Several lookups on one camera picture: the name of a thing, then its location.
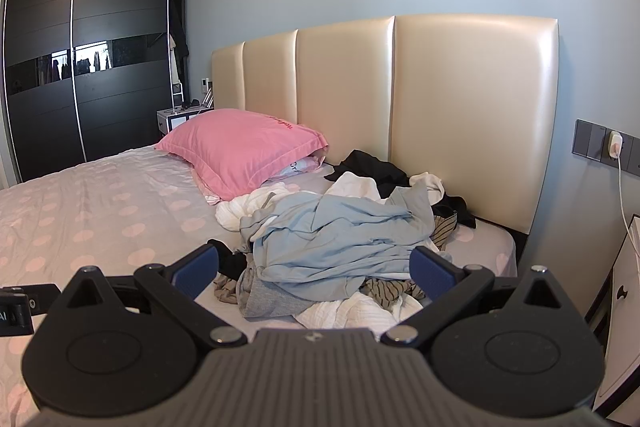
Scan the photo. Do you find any grey long-sleeve shirt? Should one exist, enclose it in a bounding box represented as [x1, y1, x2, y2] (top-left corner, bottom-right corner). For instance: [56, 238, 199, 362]
[235, 254, 314, 319]

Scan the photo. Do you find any pink pillow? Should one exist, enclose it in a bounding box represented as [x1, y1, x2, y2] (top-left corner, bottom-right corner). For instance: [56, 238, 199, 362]
[155, 108, 328, 200]

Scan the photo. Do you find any white bedside cabinet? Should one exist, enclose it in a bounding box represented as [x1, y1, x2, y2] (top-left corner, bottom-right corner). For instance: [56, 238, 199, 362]
[593, 236, 639, 426]

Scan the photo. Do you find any grey pink-dotted bed sheet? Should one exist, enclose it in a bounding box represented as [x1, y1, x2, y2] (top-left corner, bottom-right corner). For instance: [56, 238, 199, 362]
[1, 146, 518, 426]

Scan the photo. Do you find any white crumpled garment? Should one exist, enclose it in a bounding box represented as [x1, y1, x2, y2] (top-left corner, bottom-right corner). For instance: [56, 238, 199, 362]
[215, 172, 445, 232]

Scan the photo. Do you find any white charger with cable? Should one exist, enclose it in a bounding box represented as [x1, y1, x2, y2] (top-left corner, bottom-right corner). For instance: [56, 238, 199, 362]
[606, 130, 636, 248]

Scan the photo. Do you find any black garment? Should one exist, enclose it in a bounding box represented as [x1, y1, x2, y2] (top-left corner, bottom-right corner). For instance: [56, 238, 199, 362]
[324, 150, 476, 229]

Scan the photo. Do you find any cream padded headboard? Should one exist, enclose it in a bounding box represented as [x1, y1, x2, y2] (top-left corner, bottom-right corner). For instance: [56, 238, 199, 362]
[210, 14, 559, 233]

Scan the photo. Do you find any grey wall switch panel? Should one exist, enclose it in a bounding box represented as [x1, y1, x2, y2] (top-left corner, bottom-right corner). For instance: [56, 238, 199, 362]
[572, 119, 640, 176]

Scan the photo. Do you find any far white nightstand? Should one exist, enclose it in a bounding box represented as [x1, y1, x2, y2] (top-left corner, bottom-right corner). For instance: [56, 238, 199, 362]
[156, 106, 212, 138]

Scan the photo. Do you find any dark sliding wardrobe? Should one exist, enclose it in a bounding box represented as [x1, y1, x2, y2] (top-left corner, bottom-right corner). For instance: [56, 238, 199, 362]
[2, 0, 170, 181]

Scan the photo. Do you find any brown striped garment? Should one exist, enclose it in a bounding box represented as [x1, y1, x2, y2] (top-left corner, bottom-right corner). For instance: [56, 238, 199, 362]
[214, 210, 458, 305]

